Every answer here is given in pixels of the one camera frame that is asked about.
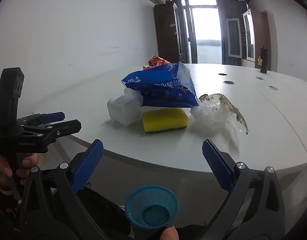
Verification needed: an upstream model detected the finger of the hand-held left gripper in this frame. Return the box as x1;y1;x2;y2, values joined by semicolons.
17;112;66;126
21;119;82;141

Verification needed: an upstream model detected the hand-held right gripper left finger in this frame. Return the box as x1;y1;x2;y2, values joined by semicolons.
18;139;134;240

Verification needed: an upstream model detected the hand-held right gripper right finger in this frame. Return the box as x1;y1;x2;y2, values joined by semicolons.
201;139;286;240

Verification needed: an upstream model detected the clear plastic wrapper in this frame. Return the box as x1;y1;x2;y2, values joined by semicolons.
189;93;249;153

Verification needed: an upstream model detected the blue plastic basket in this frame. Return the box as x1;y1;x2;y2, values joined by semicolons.
125;185;179;230

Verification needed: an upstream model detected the blue plastic bag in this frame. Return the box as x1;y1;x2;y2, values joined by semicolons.
121;62;201;108

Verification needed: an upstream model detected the red snack bag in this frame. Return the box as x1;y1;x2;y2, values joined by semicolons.
143;56;173;70

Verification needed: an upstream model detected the person's left hand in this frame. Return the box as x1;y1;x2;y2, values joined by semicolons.
0;152;39;196

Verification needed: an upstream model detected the person's right hand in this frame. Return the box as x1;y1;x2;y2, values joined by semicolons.
161;225;179;240

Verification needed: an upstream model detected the white plastic container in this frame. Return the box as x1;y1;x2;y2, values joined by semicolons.
107;88;144;127

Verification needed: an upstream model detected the yellow sponge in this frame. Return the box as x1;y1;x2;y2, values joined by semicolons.
143;107;189;133

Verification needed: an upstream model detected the black bottle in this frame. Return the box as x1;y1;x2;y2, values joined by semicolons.
255;46;269;74

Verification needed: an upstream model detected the tall brown wooden cabinet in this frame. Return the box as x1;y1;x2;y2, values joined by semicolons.
153;1;190;64

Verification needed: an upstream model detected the glass balcony door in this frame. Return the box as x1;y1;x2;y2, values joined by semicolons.
183;0;223;64

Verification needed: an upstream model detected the brown cabinet with glass door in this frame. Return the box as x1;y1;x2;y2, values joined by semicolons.
242;9;270;69

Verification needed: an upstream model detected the dark curtain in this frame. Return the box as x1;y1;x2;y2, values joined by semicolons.
216;0;248;67

